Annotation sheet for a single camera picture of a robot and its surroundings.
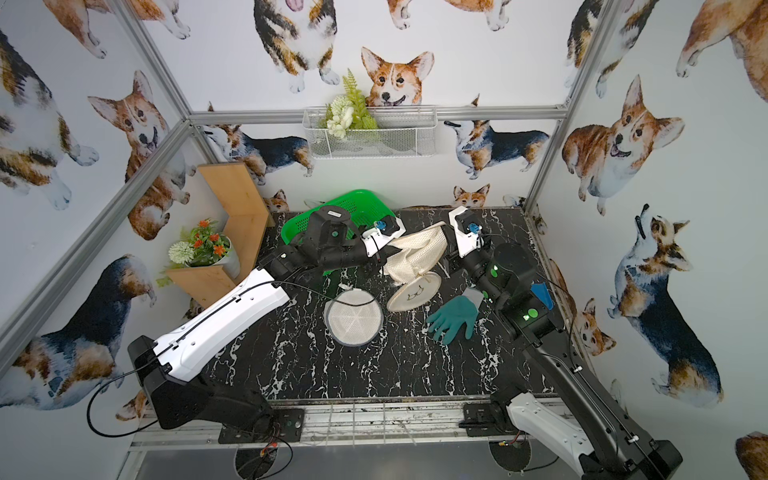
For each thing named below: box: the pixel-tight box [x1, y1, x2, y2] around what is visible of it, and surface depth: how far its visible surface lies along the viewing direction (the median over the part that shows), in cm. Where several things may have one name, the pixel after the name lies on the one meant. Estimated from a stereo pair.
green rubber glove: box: [427, 288, 484, 345], surface depth 94 cm
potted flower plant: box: [156, 219, 241, 287], surface depth 85 cm
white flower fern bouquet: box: [319, 68, 378, 139], surface depth 82 cm
